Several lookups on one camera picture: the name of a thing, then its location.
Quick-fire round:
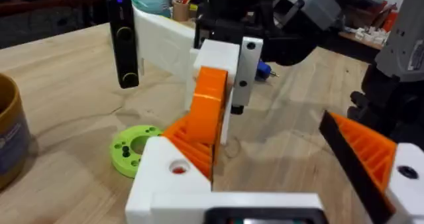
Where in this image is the bare white left gripper left finger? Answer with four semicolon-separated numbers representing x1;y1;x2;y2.
125;136;213;224

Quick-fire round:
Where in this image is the white orange left gripper right finger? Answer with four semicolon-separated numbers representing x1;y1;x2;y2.
319;110;424;224

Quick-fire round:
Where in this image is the orange ribbed wedge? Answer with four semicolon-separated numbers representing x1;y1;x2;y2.
162;116;217;182

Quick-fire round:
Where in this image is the blue electric screwdriver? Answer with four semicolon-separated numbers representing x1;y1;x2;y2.
255;59;280;83

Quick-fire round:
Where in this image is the green disc with holes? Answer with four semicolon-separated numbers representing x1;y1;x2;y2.
110;124;164;179

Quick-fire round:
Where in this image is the cardboard cup with utensils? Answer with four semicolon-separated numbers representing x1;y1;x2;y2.
171;0;199;23

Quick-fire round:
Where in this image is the teal soft bag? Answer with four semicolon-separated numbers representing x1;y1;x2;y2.
125;0;172;19

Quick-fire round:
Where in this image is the heap of clutter on bench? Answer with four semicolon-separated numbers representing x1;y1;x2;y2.
339;0;399;51

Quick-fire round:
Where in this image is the dark wooden side table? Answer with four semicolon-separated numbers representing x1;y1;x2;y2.
0;0;103;18

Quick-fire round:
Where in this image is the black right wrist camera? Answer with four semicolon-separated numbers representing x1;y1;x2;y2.
107;0;140;89

